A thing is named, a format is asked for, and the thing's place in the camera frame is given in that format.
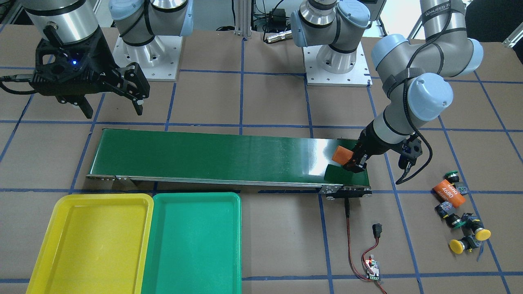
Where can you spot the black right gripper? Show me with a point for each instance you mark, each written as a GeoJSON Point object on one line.
{"type": "Point", "coordinates": [99, 53]}

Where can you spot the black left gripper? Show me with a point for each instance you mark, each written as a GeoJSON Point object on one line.
{"type": "Point", "coordinates": [369, 141]}

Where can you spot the plain orange cylinder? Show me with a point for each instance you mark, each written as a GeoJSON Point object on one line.
{"type": "Point", "coordinates": [342, 155]}

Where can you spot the orange cylinder marked 4680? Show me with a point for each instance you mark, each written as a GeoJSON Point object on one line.
{"type": "Point", "coordinates": [446, 192]}

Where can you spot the green push button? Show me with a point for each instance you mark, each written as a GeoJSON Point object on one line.
{"type": "Point", "coordinates": [454, 179]}
{"type": "Point", "coordinates": [454, 221]}

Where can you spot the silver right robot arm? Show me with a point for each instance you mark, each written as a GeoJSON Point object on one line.
{"type": "Point", "coordinates": [136, 22]}

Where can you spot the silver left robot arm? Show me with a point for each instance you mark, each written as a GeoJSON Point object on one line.
{"type": "Point", "coordinates": [412, 75]}

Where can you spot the small controller circuit board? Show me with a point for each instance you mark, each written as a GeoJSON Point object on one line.
{"type": "Point", "coordinates": [372, 269]}

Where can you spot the green conveyor belt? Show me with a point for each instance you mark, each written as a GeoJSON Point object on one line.
{"type": "Point", "coordinates": [226, 159]}

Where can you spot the yellow push button lower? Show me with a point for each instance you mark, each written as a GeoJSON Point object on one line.
{"type": "Point", "coordinates": [467, 243]}

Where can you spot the yellow push button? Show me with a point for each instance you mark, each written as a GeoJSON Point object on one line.
{"type": "Point", "coordinates": [475, 225]}
{"type": "Point", "coordinates": [467, 243]}

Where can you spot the yellow push button upper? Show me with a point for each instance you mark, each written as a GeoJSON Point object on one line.
{"type": "Point", "coordinates": [475, 225]}

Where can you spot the yellow plastic tray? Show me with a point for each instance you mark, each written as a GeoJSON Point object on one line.
{"type": "Point", "coordinates": [94, 244]}

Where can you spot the green plastic tray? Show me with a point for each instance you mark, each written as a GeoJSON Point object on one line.
{"type": "Point", "coordinates": [194, 244]}

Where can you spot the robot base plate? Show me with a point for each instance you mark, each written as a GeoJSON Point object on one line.
{"type": "Point", "coordinates": [325, 67]}
{"type": "Point", "coordinates": [158, 60]}

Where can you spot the black inline switch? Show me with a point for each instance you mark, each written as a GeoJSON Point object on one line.
{"type": "Point", "coordinates": [377, 230]}

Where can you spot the blue push button switch block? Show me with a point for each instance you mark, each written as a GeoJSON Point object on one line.
{"type": "Point", "coordinates": [443, 209]}

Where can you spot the aluminium frame post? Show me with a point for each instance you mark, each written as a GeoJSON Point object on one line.
{"type": "Point", "coordinates": [243, 18]}

